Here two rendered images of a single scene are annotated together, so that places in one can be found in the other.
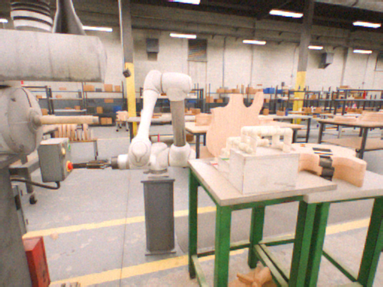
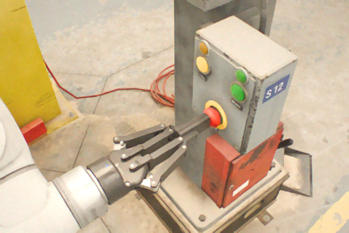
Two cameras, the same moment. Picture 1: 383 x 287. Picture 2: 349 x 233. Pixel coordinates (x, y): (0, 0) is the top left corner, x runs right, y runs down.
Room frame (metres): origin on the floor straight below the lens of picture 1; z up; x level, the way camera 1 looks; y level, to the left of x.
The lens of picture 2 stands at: (1.41, 0.43, 1.47)
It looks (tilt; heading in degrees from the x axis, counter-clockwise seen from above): 49 degrees down; 158
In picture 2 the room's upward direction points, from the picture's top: straight up
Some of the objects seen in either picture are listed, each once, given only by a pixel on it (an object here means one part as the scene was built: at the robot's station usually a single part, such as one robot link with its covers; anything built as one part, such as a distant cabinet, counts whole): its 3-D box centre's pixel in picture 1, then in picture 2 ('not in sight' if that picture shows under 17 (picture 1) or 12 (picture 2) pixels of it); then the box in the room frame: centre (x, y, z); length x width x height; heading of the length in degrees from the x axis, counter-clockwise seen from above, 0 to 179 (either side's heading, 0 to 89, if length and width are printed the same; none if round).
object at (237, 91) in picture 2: not in sight; (240, 91); (1.07, 0.68, 1.07); 0.03 x 0.01 x 0.03; 15
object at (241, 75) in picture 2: not in sight; (240, 76); (1.07, 0.68, 1.11); 0.03 x 0.01 x 0.03; 15
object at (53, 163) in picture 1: (40, 167); (251, 76); (0.97, 0.78, 0.99); 0.24 x 0.21 x 0.26; 105
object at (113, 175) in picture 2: (110, 163); (120, 172); (1.08, 0.46, 0.97); 0.09 x 0.08 x 0.07; 105
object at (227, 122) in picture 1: (234, 127); not in sight; (1.20, -0.27, 1.17); 0.35 x 0.04 x 0.40; 103
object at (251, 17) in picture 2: (4, 170); (240, 24); (0.83, 0.83, 1.02); 0.13 x 0.04 x 0.04; 105
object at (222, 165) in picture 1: (245, 166); not in sight; (1.04, -0.30, 0.98); 0.27 x 0.16 x 0.09; 104
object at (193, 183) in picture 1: (192, 224); not in sight; (1.28, -0.02, 0.45); 0.05 x 0.05 x 0.90; 15
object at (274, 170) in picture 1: (262, 168); not in sight; (0.89, -0.34, 1.02); 0.27 x 0.15 x 0.17; 104
